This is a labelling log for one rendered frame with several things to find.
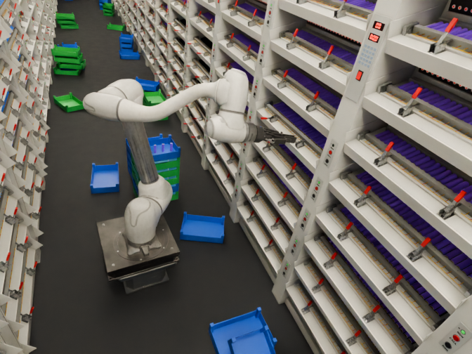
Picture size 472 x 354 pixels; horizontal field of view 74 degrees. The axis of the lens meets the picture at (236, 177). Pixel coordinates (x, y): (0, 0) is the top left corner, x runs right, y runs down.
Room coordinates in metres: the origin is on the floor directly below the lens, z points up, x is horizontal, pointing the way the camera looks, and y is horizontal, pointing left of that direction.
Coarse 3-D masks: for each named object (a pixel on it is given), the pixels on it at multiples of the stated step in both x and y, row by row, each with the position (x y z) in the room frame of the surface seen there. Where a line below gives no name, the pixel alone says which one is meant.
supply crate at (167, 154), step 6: (162, 138) 1.98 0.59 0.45; (168, 138) 2.01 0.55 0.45; (150, 144) 1.93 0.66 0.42; (156, 144) 1.96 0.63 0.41; (168, 144) 2.00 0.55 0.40; (174, 144) 1.95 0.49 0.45; (168, 150) 1.91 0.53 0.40; (174, 150) 1.93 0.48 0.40; (180, 150) 1.86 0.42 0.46; (156, 156) 1.76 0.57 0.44; (162, 156) 1.78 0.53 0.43; (168, 156) 1.81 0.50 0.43; (174, 156) 1.84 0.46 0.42; (180, 156) 1.86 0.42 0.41
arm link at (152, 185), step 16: (128, 80) 1.40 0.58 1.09; (128, 96) 1.31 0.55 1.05; (128, 128) 1.32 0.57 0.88; (144, 128) 1.38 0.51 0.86; (144, 144) 1.34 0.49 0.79; (144, 160) 1.32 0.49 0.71; (144, 176) 1.31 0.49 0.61; (160, 176) 1.39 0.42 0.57; (144, 192) 1.28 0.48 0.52; (160, 192) 1.30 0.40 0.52
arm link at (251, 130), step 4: (248, 124) 1.18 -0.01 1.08; (252, 124) 1.20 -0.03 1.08; (248, 128) 1.16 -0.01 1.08; (252, 128) 1.18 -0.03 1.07; (248, 132) 1.15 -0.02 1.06; (252, 132) 1.17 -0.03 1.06; (256, 132) 1.18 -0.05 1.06; (248, 136) 1.15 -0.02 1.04; (252, 136) 1.16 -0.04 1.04; (244, 140) 1.15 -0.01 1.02; (248, 140) 1.16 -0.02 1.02; (252, 140) 1.17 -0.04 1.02
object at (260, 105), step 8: (272, 96) 1.74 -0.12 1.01; (256, 104) 1.70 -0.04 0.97; (264, 104) 1.72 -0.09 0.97; (272, 104) 1.73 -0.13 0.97; (256, 112) 1.71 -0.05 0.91; (264, 112) 1.66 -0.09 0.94; (264, 120) 1.62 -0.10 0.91; (272, 128) 1.54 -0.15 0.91; (280, 128) 1.50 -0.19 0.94; (288, 144) 1.39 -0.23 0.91; (296, 152) 1.32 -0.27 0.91; (304, 152) 1.29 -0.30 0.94; (312, 152) 1.29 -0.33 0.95; (304, 160) 1.26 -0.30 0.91; (312, 160) 1.24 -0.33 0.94; (312, 168) 1.20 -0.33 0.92
